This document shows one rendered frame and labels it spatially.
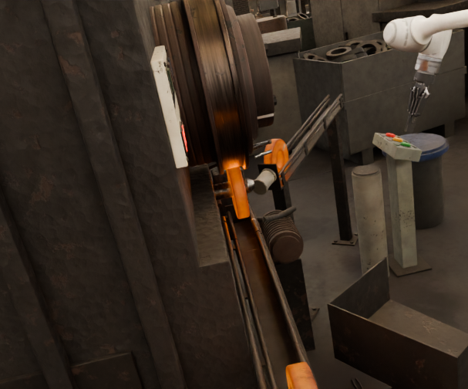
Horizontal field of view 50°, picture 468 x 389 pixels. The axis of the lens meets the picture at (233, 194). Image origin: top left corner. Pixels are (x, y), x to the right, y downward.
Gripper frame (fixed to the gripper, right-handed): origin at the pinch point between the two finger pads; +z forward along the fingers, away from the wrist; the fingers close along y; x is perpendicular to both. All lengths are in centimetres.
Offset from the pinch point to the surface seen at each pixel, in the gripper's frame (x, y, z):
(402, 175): 4.2, -2.2, 22.5
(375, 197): -7.4, 2.7, 31.7
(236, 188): -78, 68, 12
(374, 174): -10.5, 2.2, 22.4
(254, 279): -72, 82, 30
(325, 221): 1, -66, 73
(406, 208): 10.2, -2.2, 36.7
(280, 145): -54, 12, 13
